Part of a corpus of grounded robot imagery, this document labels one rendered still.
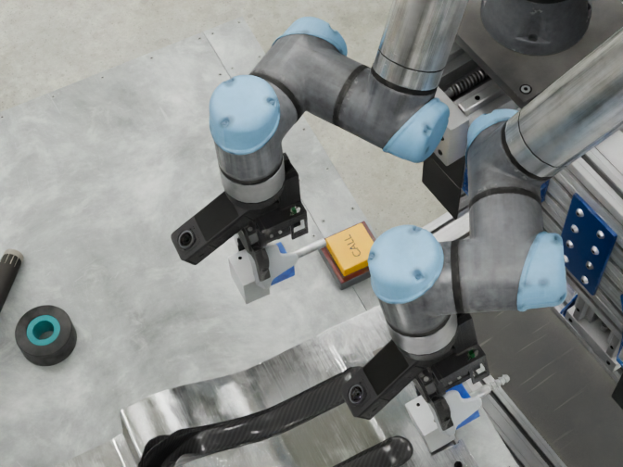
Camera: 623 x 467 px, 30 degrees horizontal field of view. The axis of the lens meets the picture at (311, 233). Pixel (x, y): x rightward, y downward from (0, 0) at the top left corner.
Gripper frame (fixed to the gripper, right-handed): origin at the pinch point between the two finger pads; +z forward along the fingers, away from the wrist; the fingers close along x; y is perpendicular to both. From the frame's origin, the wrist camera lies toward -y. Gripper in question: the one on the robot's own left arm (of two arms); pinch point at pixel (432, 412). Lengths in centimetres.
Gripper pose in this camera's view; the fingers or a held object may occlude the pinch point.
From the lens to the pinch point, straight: 145.7
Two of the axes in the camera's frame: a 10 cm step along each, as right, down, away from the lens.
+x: -4.3, -6.9, 5.8
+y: 8.8, -4.7, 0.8
